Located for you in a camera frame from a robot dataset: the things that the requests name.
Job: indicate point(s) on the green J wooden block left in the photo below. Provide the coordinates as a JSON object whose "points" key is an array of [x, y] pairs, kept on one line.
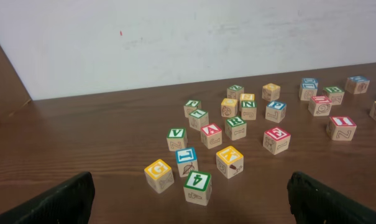
{"points": [[190, 106]]}

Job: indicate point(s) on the yellow G wooden block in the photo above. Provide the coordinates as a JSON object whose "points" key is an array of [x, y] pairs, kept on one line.
{"points": [[159, 176]]}

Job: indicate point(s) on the green V wooden block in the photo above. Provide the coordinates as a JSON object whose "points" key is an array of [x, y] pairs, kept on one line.
{"points": [[177, 139]]}

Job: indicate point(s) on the blue D wooden block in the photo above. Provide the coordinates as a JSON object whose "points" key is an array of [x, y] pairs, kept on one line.
{"points": [[357, 84]]}

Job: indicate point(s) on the red E wooden block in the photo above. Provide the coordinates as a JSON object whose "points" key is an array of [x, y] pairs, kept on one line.
{"points": [[276, 140]]}

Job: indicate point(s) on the blue L wooden block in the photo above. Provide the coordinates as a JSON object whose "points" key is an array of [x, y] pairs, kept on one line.
{"points": [[186, 161]]}

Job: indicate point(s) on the yellow K wooden block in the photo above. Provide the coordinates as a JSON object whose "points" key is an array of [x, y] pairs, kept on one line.
{"points": [[229, 162]]}

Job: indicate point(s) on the red U block left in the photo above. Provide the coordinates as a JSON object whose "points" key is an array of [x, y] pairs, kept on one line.
{"points": [[319, 106]]}

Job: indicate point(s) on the red I wooden block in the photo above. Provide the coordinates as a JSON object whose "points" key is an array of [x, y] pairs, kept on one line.
{"points": [[340, 128]]}

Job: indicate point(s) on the yellow block behind N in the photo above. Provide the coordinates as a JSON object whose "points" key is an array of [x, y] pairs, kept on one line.
{"points": [[247, 97]]}

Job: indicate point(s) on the green R wooden block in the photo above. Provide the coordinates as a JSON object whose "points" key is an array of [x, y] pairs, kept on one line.
{"points": [[235, 128]]}

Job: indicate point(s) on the green N wooden block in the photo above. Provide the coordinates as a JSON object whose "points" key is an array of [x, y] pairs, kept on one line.
{"points": [[248, 110]]}

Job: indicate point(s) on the blue D block rear left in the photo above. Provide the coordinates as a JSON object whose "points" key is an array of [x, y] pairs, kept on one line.
{"points": [[310, 80]]}

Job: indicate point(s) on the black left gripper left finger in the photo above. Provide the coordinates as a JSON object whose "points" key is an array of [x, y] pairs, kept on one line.
{"points": [[69, 202]]}

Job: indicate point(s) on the green Z wooden block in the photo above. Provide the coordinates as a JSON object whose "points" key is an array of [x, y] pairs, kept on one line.
{"points": [[234, 92]]}

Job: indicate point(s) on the green 7 wooden block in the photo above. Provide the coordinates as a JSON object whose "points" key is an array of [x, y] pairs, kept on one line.
{"points": [[198, 119]]}

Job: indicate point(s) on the red A wooden block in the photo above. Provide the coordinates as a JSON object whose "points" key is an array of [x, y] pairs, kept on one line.
{"points": [[211, 135]]}

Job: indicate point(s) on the yellow block far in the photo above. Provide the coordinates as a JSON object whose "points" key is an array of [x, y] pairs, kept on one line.
{"points": [[271, 92]]}

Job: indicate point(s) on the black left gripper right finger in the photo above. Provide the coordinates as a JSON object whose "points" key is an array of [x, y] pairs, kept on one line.
{"points": [[313, 202]]}

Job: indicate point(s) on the blue P wooden block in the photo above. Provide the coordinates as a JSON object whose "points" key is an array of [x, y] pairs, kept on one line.
{"points": [[275, 111]]}

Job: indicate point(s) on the green B wooden block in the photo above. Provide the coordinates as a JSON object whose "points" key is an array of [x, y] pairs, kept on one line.
{"points": [[334, 93]]}

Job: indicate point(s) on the yellow C wooden block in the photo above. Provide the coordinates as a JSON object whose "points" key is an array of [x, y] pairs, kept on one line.
{"points": [[229, 108]]}

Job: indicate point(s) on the green 4 wooden block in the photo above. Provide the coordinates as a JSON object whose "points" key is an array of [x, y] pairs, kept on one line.
{"points": [[198, 187]]}

